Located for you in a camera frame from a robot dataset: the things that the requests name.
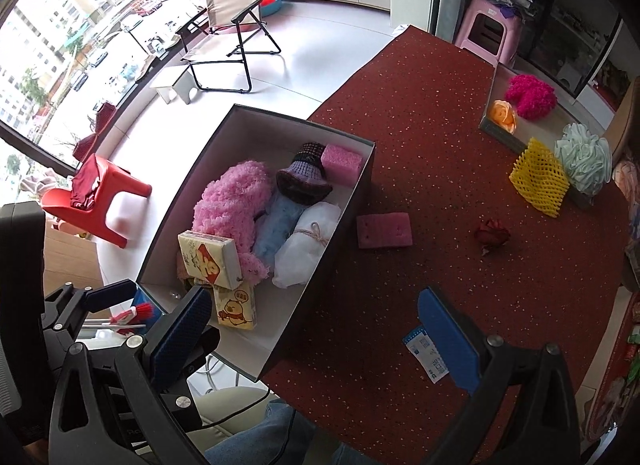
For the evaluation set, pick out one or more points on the dark multicolour knit sock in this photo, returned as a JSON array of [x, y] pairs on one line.
[[304, 180]]

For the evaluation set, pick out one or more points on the pink sponge block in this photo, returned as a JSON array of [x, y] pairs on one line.
[[342, 167], [384, 230]]

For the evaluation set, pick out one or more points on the magenta fluffy cloth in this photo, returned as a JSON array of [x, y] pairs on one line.
[[531, 97]]

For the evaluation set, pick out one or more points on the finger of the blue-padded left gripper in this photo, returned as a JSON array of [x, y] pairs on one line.
[[109, 295]]

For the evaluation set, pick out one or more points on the dark grey storage box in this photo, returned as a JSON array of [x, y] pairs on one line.
[[256, 221]]

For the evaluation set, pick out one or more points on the blue white wet-wipe packet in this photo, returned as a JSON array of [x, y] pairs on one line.
[[424, 350]]

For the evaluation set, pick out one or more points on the pink fluffy chenille cloth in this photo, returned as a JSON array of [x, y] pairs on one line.
[[229, 207]]

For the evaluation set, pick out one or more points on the red plastic stool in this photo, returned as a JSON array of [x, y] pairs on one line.
[[86, 204]]

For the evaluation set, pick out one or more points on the grey shallow tray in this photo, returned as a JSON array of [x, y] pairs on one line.
[[548, 130]]

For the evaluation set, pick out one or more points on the red fabric rose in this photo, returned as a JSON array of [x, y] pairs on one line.
[[491, 234]]

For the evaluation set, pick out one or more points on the white foam bundle with rope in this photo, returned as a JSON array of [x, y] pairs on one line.
[[297, 258]]

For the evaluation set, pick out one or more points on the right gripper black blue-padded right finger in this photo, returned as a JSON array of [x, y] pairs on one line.
[[543, 425]]

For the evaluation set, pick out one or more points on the light blue fluffy cloth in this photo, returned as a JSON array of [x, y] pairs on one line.
[[275, 226]]

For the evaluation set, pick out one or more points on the pink plastic stool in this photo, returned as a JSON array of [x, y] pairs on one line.
[[490, 32]]

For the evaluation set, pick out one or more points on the mint green bath pouf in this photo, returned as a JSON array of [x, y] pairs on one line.
[[586, 159]]

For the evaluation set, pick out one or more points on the yellow foam fruit net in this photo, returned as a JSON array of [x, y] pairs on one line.
[[539, 178]]

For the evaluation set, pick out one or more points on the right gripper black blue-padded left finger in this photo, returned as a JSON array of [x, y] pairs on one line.
[[108, 401]]

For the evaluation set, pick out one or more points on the yellow tissue pack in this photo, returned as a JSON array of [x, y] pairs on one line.
[[210, 258], [234, 308]]

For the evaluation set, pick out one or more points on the blue jeans leg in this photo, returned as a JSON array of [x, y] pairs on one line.
[[273, 432]]

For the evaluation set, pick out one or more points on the black folding chair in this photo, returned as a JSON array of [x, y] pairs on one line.
[[226, 33]]

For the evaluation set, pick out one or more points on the orange fabric flower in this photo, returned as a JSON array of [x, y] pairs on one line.
[[502, 114]]

